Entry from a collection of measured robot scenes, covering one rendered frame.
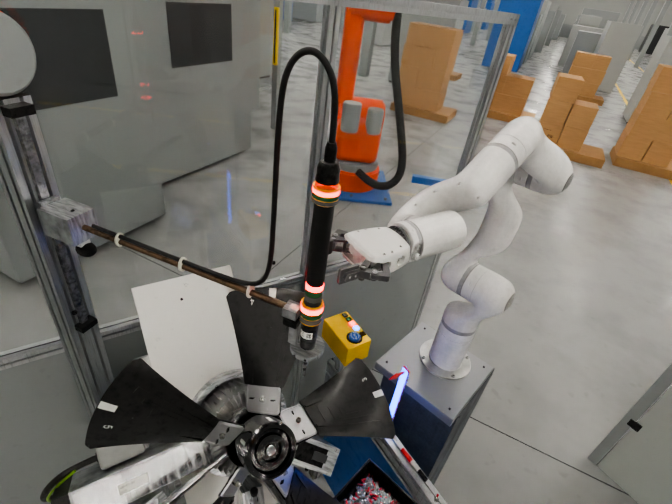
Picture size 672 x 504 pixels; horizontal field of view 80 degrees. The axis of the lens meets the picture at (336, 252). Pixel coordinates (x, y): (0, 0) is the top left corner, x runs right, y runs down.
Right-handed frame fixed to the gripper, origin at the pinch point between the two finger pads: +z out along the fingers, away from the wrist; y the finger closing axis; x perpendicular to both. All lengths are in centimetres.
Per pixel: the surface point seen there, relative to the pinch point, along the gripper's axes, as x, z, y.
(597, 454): -158, -176, -37
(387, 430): -53, -18, -10
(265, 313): -25.9, 4.2, 17.3
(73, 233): -12, 38, 45
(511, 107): -136, -778, 484
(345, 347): -59, -28, 23
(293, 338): -18.2, 5.6, 1.2
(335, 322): -59, -31, 34
